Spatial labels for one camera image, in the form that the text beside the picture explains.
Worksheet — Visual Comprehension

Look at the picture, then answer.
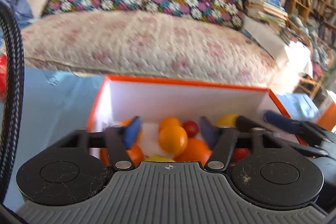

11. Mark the red tomato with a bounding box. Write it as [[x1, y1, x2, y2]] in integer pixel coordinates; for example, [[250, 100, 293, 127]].
[[232, 148, 250, 162], [182, 120, 199, 138]]

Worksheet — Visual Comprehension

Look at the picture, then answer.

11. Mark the yellow lemon in box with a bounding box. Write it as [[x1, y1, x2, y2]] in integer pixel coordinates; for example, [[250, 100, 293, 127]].
[[215, 113, 240, 128]]

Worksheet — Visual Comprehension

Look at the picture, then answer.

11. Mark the orange cardboard box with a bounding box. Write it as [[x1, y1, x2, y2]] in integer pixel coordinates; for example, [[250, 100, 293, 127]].
[[87, 75, 290, 158]]

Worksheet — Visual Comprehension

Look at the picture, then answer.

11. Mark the wicker chair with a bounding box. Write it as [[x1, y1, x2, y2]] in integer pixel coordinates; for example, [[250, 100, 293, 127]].
[[288, 18, 335, 99]]

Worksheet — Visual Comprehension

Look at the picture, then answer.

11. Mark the light blue tablecloth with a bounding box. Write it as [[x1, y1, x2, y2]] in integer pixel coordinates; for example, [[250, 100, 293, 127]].
[[3, 67, 326, 212]]

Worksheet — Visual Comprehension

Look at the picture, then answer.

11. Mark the pink quilted sofa cover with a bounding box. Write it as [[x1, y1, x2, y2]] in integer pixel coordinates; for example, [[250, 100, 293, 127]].
[[22, 10, 278, 87]]

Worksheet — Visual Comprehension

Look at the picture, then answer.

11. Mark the stack of books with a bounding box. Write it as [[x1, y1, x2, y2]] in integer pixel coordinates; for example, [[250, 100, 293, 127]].
[[245, 0, 288, 27]]

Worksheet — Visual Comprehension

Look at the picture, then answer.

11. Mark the red soda can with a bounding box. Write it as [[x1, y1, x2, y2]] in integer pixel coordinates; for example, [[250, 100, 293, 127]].
[[0, 55, 7, 102]]

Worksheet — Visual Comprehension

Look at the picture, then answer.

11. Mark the right floral cushion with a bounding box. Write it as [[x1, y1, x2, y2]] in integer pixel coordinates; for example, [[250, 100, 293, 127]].
[[143, 0, 244, 30]]

